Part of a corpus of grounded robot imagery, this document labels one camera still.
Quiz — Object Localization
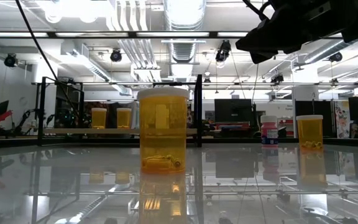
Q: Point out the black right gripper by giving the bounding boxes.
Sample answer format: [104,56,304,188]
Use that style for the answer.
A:
[235,0,358,65]

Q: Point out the pink medicine bottle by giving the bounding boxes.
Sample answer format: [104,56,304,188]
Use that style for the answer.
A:
[260,115,279,147]

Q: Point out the orange medicine bottle white cap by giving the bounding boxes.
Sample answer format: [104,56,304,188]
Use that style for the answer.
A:
[91,107,108,129]
[296,114,324,150]
[137,86,190,174]
[116,107,132,129]

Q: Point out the wooden shelf board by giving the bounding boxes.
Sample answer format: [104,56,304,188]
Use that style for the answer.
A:
[44,128,198,136]

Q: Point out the black monitor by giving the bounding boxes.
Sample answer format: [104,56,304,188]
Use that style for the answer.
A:
[214,98,253,123]

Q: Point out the black partition panel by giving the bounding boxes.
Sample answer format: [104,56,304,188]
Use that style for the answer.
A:
[295,100,334,138]

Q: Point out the floral print panel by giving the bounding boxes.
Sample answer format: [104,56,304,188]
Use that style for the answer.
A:
[334,100,351,139]

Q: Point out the black equipment rack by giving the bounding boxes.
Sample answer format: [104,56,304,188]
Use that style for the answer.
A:
[54,82,85,128]

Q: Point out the black horizontal frame bar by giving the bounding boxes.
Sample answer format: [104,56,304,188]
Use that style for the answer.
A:
[31,81,358,86]

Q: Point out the silver ceiling duct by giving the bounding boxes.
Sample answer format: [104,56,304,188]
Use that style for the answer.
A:
[163,0,207,63]

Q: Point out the black metal shelf frame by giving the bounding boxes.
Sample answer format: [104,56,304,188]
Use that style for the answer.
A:
[37,73,203,147]

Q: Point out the black table frame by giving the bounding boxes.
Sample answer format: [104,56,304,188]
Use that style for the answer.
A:
[0,136,358,149]

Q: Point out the black overhead frame beam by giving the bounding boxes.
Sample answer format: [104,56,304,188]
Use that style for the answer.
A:
[0,30,249,39]

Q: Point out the thin black cable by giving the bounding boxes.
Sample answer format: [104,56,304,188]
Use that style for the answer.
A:
[14,0,85,125]

